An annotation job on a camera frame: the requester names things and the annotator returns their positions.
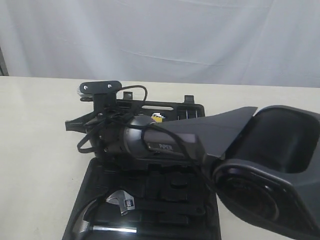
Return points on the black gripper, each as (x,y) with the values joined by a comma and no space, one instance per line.
(104,133)

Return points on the black plastic tool case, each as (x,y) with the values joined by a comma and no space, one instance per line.
(158,177)

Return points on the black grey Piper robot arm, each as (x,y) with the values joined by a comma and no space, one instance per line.
(264,164)

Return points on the yellow hex key set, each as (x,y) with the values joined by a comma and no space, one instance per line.
(158,117)

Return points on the steel claw hammer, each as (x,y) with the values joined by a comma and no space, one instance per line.
(82,227)

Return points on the white backdrop curtain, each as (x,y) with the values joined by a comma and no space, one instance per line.
(236,42)

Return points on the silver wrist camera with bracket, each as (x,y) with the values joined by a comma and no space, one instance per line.
(103,94)

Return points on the adjustable wrench black handle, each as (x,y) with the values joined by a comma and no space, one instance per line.
(127,202)

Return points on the black metal tripod frame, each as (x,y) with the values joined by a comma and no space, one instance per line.
(3,67)

